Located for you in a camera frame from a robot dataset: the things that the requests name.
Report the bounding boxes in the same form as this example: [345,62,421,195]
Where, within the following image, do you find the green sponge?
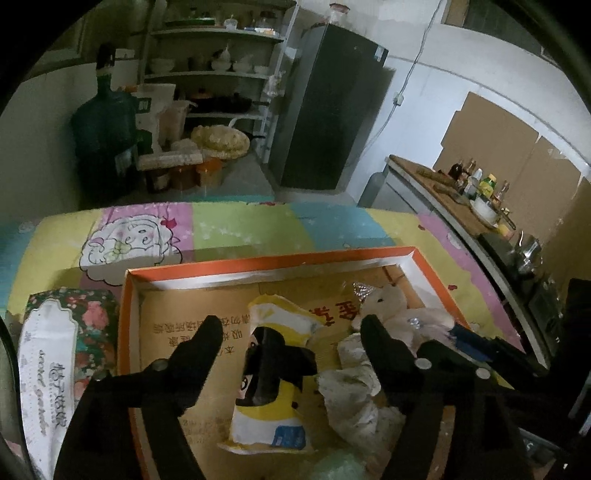
[310,451,366,480]

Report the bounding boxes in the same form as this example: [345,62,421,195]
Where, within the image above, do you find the yellow cartoon plush pouch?
[219,295,324,455]

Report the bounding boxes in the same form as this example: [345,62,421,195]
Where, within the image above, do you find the kitchen counter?
[380,155,562,366]

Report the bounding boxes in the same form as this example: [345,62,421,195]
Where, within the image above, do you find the floral tissue pack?
[18,287,119,479]

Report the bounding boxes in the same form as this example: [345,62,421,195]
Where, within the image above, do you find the orange rimmed cardboard box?
[117,247,465,479]

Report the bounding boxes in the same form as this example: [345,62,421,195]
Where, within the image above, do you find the white bowl on counter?
[470,197,499,228]

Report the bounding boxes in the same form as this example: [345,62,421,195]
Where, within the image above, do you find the yellow capped bottle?
[478,174,497,199]

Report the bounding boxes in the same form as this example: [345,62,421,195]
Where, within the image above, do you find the bag of yellow noodles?
[190,125,250,160]

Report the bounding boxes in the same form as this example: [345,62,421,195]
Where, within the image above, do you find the green water jug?
[71,42,139,209]

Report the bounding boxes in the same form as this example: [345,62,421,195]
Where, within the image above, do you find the dark grey refrigerator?
[269,24,388,190]

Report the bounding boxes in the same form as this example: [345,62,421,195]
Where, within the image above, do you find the metal shelf rack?
[138,1,300,160]

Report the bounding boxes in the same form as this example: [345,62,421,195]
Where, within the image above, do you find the cardboard sheets on wall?
[435,93,591,294]

